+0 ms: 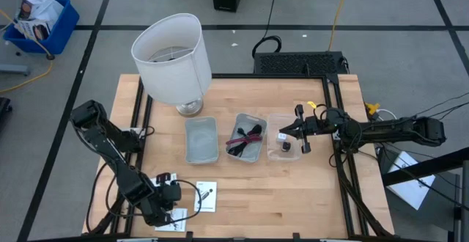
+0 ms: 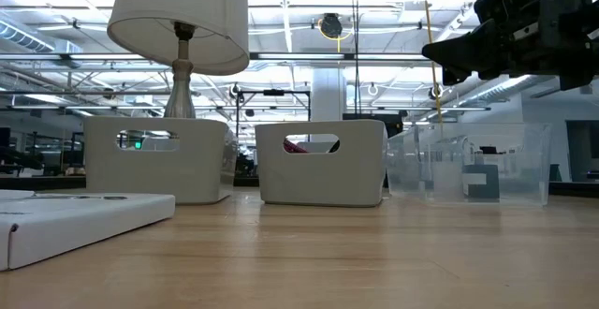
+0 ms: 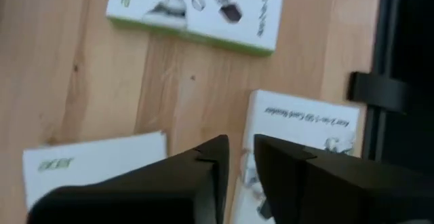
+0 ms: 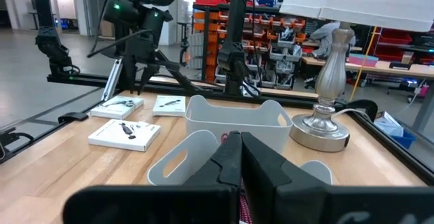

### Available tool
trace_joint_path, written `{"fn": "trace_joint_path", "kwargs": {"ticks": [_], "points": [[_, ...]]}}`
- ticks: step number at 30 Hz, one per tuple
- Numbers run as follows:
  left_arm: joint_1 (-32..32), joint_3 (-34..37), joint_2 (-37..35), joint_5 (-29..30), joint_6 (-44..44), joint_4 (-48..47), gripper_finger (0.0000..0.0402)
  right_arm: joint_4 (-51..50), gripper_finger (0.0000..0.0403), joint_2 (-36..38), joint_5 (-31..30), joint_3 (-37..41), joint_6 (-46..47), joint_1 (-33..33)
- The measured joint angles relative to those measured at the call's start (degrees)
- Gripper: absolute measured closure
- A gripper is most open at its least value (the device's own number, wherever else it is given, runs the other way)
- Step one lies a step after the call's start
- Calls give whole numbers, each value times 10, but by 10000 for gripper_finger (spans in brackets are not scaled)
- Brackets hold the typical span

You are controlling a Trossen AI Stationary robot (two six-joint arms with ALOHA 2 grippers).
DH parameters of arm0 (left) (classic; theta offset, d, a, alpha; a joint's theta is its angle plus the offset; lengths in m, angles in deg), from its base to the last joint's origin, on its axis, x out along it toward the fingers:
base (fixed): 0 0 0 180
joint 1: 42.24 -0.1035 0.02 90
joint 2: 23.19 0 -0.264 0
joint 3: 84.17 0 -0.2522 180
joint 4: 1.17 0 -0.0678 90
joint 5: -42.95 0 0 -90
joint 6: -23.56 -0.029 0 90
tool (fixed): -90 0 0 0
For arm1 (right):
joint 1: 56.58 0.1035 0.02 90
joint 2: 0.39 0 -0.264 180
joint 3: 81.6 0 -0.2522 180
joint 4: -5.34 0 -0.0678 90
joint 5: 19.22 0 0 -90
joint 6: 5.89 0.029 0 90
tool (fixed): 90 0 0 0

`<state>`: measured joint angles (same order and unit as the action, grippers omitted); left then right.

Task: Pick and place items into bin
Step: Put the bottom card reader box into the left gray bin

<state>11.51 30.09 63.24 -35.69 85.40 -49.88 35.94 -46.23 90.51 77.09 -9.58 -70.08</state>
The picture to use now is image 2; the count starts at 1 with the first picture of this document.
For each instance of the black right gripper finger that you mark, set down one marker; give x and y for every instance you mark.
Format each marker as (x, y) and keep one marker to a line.
(468, 49)
(456, 77)

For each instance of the grey plastic bin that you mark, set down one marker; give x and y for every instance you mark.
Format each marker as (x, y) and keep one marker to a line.
(323, 178)
(187, 173)

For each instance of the clear plastic bin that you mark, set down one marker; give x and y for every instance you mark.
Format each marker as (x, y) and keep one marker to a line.
(421, 178)

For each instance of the small round ceiling reel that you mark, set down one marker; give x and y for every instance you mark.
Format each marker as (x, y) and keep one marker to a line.
(235, 92)
(435, 92)
(372, 89)

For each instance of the black monitor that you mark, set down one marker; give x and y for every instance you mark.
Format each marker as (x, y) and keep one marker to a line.
(374, 116)

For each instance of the dark door panel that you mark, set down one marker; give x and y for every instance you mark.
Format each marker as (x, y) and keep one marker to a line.
(580, 150)

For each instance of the long ceiling light bar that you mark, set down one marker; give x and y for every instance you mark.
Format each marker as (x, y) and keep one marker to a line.
(304, 56)

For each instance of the white shade silver table lamp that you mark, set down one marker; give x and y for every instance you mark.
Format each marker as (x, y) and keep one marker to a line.
(187, 19)

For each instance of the green lit sign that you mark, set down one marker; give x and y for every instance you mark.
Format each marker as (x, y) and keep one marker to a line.
(138, 145)

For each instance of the dark office workstations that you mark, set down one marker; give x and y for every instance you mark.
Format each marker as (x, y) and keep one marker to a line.
(75, 157)

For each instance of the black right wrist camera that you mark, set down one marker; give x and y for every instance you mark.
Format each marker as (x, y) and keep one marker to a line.
(505, 2)

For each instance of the black metal frame stand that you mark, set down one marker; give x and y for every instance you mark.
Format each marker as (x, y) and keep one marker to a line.
(273, 92)

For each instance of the black table frame rails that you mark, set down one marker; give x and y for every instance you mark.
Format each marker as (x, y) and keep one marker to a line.
(42, 183)

